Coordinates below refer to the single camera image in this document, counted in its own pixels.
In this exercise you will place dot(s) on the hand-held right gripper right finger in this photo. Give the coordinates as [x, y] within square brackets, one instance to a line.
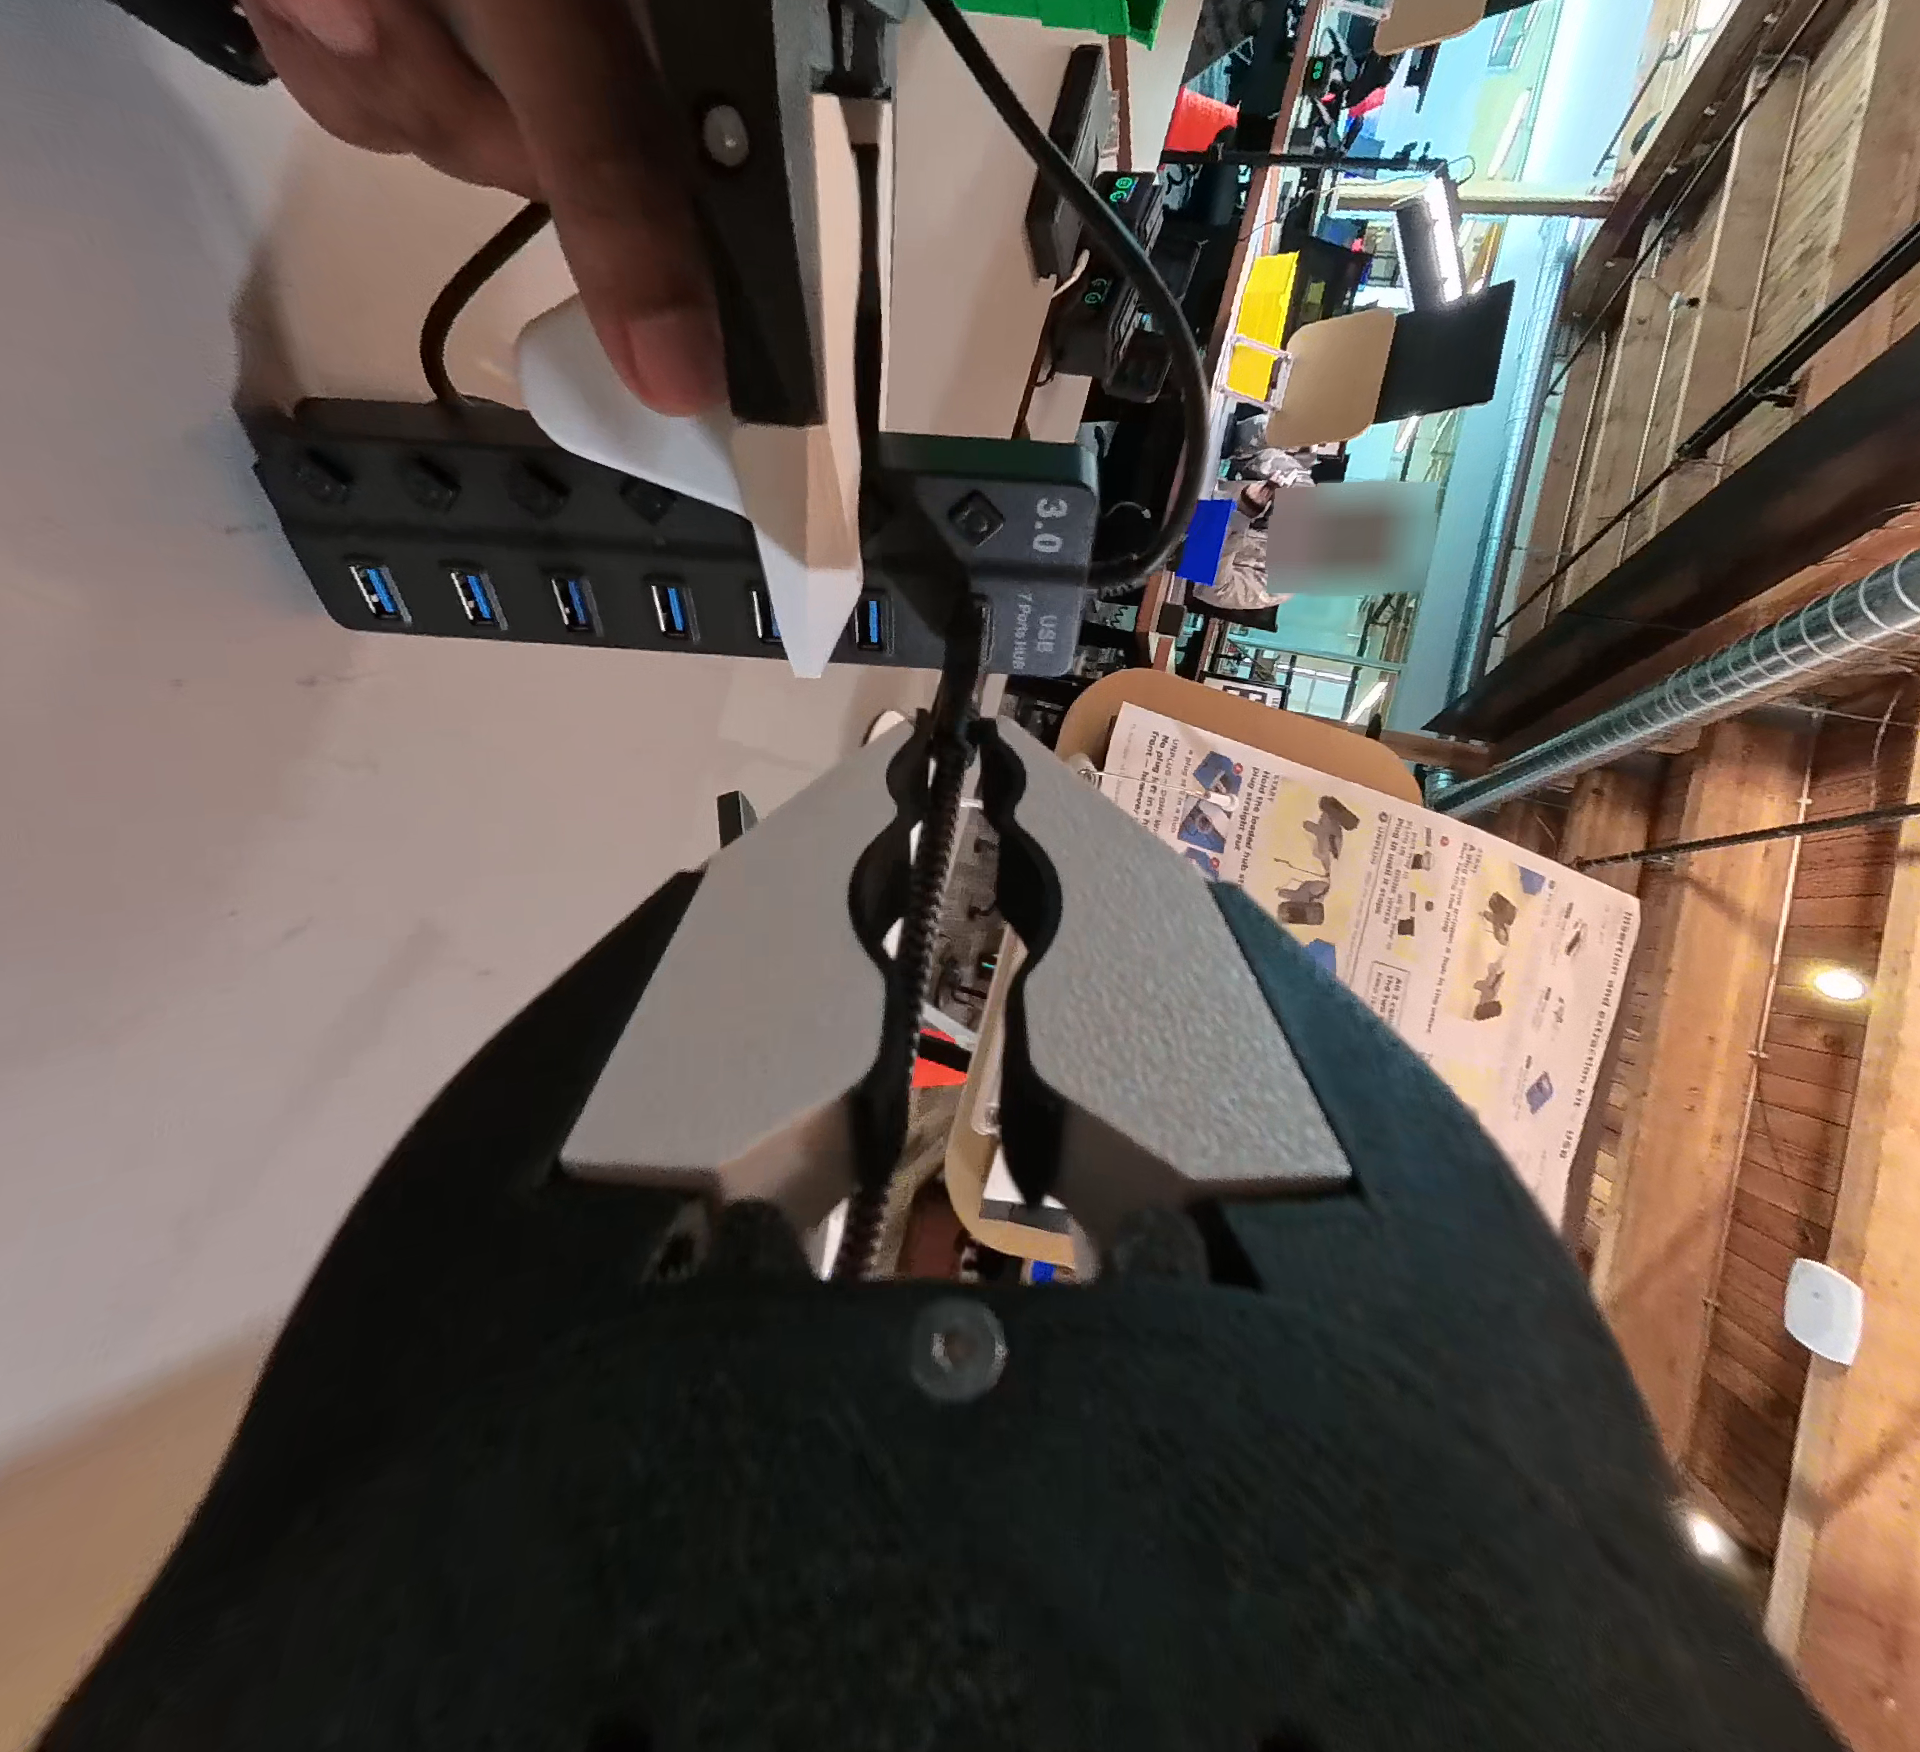
[1171, 1015]

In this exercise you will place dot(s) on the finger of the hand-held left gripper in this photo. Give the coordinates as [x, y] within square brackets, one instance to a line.
[796, 537]
[885, 281]

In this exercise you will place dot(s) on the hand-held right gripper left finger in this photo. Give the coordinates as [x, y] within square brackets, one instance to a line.
[721, 1032]

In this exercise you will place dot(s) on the black USB hub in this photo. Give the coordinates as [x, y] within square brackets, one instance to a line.
[511, 537]

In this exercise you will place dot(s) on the light grey desk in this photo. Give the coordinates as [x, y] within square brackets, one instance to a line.
[227, 882]

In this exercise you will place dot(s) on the person's left hand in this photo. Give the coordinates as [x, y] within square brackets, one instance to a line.
[496, 43]

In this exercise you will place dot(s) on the flat black device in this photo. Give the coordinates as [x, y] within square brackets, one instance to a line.
[1073, 162]

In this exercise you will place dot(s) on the black battery charger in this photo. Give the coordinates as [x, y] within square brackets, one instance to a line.
[1157, 229]
[1124, 351]

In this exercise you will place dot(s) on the printed instruction sheet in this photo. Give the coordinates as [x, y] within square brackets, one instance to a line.
[1426, 911]

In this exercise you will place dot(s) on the yellow plastic bin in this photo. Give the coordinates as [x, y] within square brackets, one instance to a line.
[1261, 311]

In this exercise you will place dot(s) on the blue plastic bin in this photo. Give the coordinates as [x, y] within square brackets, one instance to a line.
[1205, 542]

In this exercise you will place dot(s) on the silver ventilation duct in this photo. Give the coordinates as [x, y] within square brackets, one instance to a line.
[1726, 650]

